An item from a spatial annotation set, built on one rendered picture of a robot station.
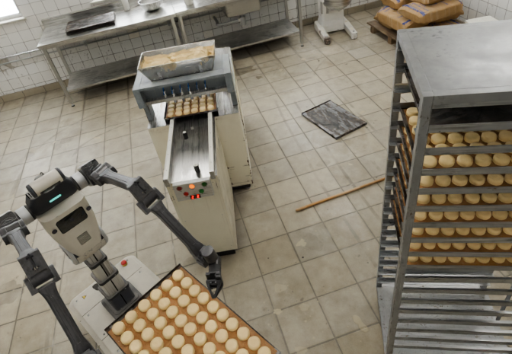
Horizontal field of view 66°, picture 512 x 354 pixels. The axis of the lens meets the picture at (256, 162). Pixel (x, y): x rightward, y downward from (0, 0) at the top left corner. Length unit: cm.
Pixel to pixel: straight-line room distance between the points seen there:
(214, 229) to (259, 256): 44
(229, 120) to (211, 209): 76
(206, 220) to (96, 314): 91
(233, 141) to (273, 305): 129
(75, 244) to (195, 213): 84
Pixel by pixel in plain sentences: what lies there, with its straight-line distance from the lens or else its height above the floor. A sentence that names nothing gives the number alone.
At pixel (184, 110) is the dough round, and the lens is 309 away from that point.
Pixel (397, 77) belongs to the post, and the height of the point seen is 163.
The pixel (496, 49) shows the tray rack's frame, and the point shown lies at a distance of 152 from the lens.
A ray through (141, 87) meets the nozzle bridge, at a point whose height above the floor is 118.
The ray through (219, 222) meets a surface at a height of 40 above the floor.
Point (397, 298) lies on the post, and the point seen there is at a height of 76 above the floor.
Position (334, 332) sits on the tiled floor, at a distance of 275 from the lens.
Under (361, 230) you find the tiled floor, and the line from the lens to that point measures 321.
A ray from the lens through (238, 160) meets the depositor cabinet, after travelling 334.
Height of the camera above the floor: 246
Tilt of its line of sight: 39 degrees down
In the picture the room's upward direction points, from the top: 11 degrees counter-clockwise
